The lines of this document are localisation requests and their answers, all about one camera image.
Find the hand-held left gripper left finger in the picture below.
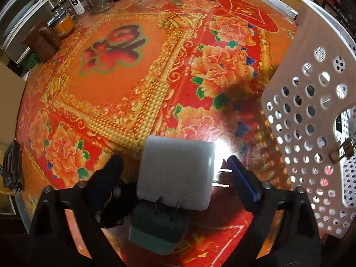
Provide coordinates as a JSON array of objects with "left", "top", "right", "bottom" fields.
[{"left": 29, "top": 156, "right": 124, "bottom": 267}]

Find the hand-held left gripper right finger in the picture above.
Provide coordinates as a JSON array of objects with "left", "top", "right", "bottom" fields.
[{"left": 222, "top": 157, "right": 323, "bottom": 267}]

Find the black power adapter with cable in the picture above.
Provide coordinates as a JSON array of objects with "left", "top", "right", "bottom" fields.
[{"left": 95, "top": 178, "right": 138, "bottom": 229}]

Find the large white power adapter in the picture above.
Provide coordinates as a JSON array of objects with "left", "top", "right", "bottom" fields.
[{"left": 136, "top": 135, "right": 232, "bottom": 211}]

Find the teal power adapter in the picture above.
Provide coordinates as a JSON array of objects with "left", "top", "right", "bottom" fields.
[{"left": 128, "top": 199, "right": 191, "bottom": 256}]

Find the white perforated plastic basket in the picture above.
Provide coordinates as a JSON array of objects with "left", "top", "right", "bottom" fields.
[{"left": 261, "top": 0, "right": 356, "bottom": 240}]

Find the red printed tablecloth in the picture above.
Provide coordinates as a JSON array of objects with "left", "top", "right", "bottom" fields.
[{"left": 15, "top": 0, "right": 329, "bottom": 267}]

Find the open cardboard box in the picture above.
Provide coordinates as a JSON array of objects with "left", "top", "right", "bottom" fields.
[{"left": 0, "top": 63, "right": 27, "bottom": 145}]

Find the green plastic basket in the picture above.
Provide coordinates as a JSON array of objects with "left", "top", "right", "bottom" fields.
[{"left": 21, "top": 53, "right": 38, "bottom": 77}]

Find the brown mug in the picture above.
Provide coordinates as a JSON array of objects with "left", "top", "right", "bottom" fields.
[{"left": 22, "top": 19, "right": 62, "bottom": 63}]

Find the orange jar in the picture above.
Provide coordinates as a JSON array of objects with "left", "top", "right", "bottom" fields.
[{"left": 51, "top": 12, "right": 75, "bottom": 38}]

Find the stacked plastic drawer unit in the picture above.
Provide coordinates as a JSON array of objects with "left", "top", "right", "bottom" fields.
[{"left": 0, "top": 0, "right": 55, "bottom": 64}]

